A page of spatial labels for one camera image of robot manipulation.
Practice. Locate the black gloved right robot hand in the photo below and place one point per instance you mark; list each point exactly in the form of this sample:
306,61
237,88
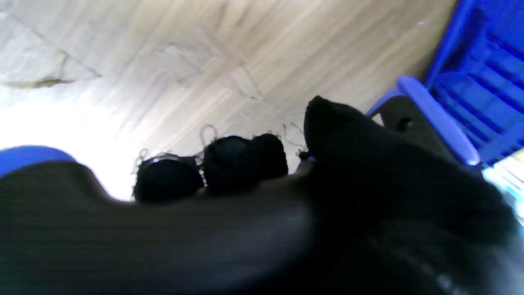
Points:
389,213

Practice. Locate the black and blue barcode scanner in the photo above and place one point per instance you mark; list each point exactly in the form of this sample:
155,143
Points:
123,246

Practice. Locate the blue bin labelled boxed parcels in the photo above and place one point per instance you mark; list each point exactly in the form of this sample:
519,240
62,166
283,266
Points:
487,69

